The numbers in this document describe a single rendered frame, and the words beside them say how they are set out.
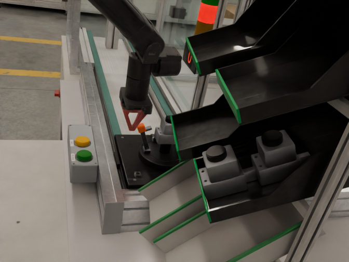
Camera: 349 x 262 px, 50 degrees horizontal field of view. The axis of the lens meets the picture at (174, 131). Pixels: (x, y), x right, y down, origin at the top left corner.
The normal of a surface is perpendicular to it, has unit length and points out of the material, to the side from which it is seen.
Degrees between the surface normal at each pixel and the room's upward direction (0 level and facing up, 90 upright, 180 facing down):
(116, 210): 90
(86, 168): 90
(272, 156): 90
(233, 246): 45
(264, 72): 25
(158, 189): 90
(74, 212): 0
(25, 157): 0
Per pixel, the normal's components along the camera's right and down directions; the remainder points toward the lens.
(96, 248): 0.18, -0.86
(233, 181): 0.10, 0.51
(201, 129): -0.25, -0.82
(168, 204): -0.57, -0.68
